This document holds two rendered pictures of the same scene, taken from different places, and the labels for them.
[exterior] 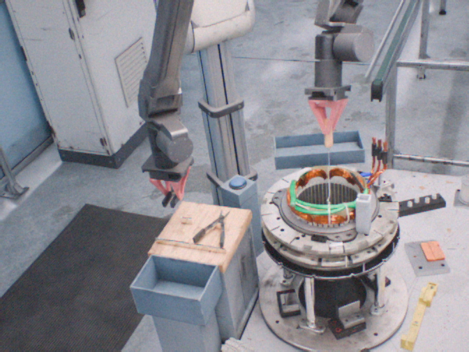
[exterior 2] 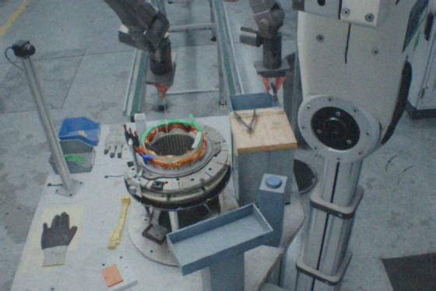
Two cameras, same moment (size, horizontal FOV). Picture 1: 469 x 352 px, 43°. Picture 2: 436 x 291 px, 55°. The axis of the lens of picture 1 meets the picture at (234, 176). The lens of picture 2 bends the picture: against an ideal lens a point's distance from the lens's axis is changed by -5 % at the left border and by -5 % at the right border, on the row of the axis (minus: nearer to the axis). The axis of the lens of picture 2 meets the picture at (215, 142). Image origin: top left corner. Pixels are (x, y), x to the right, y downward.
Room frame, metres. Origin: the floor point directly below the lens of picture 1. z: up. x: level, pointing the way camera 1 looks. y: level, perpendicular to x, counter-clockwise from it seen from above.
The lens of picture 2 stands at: (2.04, -0.58, 1.92)
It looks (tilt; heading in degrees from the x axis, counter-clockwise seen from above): 38 degrees down; 151
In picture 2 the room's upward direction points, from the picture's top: 3 degrees counter-clockwise
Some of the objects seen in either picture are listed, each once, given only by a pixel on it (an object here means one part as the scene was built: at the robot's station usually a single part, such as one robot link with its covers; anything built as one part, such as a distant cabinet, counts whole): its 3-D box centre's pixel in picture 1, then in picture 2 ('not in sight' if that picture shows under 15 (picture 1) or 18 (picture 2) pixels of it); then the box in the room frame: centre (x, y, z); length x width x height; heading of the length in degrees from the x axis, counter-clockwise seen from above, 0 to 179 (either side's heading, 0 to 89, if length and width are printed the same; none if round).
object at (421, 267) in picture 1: (426, 256); (117, 272); (1.18, -0.49, 0.79); 0.12 x 0.09 x 0.02; 178
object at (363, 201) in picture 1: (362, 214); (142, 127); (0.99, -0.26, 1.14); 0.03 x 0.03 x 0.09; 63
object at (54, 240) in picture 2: not in sight; (56, 236); (0.93, -0.62, 0.79); 0.24 x 0.13 x 0.02; 153
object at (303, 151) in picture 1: (319, 183); (221, 265); (1.41, -0.25, 0.92); 0.25 x 0.11 x 0.28; 83
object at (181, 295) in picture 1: (185, 319); (253, 132); (0.96, 0.16, 0.92); 0.17 x 0.11 x 0.28; 65
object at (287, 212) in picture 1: (329, 220); (176, 163); (1.09, -0.21, 1.05); 0.22 x 0.22 x 0.12
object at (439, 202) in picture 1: (419, 204); not in sight; (1.40, -0.55, 0.79); 0.15 x 0.05 x 0.02; 96
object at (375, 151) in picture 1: (379, 153); (131, 138); (1.11, -0.33, 1.21); 0.04 x 0.04 x 0.03; 63
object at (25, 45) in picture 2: not in sight; (25, 49); (0.71, -0.50, 1.37); 0.06 x 0.04 x 0.04; 38
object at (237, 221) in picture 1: (202, 234); (261, 129); (1.10, 0.10, 1.05); 0.20 x 0.19 x 0.02; 155
